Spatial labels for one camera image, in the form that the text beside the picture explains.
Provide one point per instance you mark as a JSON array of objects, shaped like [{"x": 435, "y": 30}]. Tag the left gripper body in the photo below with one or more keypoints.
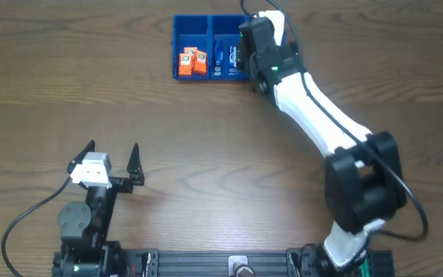
[{"x": 120, "y": 185}]

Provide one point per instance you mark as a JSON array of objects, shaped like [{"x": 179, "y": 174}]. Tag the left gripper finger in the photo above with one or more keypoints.
[
  {"x": 81, "y": 154},
  {"x": 135, "y": 169}
]

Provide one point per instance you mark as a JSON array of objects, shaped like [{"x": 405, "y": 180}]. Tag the blue candy pack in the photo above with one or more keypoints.
[
  {"x": 233, "y": 61},
  {"x": 218, "y": 52}
]

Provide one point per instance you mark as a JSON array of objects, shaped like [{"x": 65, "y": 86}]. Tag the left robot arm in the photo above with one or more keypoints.
[{"x": 98, "y": 215}]

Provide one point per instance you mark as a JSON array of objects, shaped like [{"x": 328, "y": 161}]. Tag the orange candy box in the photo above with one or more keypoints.
[
  {"x": 185, "y": 67},
  {"x": 190, "y": 50},
  {"x": 201, "y": 65}
]

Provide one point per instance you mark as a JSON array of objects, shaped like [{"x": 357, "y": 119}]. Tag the blue tray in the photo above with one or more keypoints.
[{"x": 190, "y": 31}]

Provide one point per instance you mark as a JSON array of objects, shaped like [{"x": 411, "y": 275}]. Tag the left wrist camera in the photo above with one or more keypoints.
[{"x": 90, "y": 169}]

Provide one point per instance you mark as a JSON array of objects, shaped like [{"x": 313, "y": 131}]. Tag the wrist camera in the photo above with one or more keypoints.
[
  {"x": 90, "y": 169},
  {"x": 275, "y": 23}
]

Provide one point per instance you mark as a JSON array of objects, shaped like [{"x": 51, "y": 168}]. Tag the mounting rail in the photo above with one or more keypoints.
[{"x": 190, "y": 263}]

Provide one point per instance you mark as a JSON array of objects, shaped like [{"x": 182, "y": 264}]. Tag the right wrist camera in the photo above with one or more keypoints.
[{"x": 275, "y": 23}]

